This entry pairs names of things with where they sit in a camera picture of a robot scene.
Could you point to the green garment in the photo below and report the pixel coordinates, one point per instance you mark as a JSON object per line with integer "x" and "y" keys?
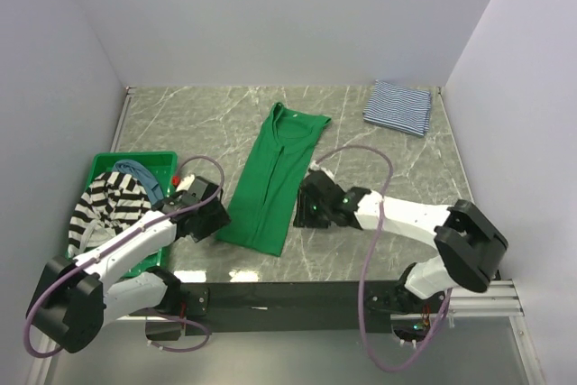
{"x": 266, "y": 193}

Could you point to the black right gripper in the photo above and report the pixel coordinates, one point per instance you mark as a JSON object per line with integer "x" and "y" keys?
{"x": 302, "y": 216}

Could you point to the aluminium frame rail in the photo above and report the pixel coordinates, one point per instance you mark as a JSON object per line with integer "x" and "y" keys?
{"x": 485, "y": 339}

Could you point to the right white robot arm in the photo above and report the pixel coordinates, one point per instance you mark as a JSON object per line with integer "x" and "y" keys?
{"x": 469, "y": 248}

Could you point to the green plastic basket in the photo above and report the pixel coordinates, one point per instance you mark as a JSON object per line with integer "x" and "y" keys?
{"x": 162, "y": 165}

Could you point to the grey blue garment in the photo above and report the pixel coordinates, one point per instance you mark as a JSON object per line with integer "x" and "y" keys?
{"x": 143, "y": 175}

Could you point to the black white striped garment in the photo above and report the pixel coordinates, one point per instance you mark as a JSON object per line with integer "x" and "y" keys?
{"x": 112, "y": 202}

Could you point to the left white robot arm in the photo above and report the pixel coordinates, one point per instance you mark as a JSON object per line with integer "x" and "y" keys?
{"x": 75, "y": 298}

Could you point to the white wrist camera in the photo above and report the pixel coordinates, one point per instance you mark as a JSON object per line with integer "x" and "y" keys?
{"x": 327, "y": 172}
{"x": 182, "y": 183}

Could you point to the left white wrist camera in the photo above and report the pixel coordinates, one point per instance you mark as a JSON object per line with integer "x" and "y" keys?
{"x": 182, "y": 183}

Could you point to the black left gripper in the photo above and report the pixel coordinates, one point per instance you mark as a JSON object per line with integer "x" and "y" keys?
{"x": 219, "y": 218}

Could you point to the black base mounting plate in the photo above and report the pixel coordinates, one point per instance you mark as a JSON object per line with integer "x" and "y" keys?
{"x": 273, "y": 306}

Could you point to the blue white striped tank top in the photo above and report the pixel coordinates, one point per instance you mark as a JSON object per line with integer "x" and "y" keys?
{"x": 403, "y": 109}

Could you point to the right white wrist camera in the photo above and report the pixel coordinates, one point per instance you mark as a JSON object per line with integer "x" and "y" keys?
{"x": 327, "y": 172}

